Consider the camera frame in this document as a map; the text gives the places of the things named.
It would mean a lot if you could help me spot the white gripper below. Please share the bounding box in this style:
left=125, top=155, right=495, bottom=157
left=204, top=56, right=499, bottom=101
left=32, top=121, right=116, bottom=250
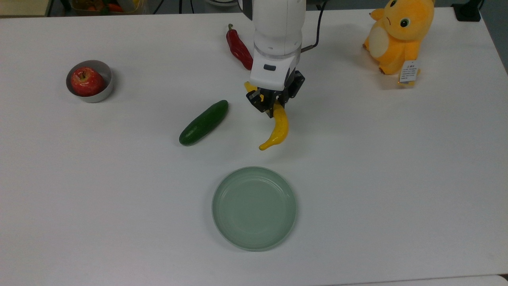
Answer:
left=246, top=51, right=305, bottom=118

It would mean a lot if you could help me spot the yellow toy banana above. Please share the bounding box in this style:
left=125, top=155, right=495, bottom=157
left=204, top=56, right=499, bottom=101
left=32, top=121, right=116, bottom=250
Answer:
left=244, top=81, right=290, bottom=151

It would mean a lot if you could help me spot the pale green plastic plate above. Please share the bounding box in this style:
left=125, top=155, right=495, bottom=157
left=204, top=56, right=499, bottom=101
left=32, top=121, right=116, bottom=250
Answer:
left=212, top=166, right=297, bottom=251

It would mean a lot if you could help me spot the red toy chili pepper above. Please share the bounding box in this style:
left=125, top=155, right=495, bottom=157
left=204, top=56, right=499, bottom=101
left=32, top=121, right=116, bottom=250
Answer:
left=226, top=24, right=254, bottom=71

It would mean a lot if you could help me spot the green toy cucumber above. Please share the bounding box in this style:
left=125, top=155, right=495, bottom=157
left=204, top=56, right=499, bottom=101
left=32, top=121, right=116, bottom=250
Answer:
left=179, top=100, right=229, bottom=147

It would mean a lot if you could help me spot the orange plush toy with tag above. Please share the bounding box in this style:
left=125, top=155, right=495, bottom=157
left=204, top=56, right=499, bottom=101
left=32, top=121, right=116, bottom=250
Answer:
left=362, top=0, right=436, bottom=86

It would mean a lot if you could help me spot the small grey round bowl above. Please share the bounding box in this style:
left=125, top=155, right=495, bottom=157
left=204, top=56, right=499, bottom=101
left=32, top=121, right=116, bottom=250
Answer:
left=66, top=60, right=114, bottom=103

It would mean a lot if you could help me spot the red toy apple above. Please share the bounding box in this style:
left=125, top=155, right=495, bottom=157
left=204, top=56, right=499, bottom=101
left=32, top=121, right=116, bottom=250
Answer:
left=71, top=67, right=106, bottom=97

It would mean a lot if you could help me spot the crate with toy vegetables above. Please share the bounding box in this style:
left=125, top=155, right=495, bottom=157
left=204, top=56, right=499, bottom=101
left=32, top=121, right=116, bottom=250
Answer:
left=71, top=0, right=148, bottom=15

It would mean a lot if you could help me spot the black stand base block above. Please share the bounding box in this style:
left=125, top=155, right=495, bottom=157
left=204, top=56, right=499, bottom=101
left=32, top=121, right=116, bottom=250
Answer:
left=452, top=0, right=483, bottom=22

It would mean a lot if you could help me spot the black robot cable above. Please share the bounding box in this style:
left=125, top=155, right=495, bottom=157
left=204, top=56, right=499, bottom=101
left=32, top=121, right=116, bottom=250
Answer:
left=300, top=0, right=328, bottom=53

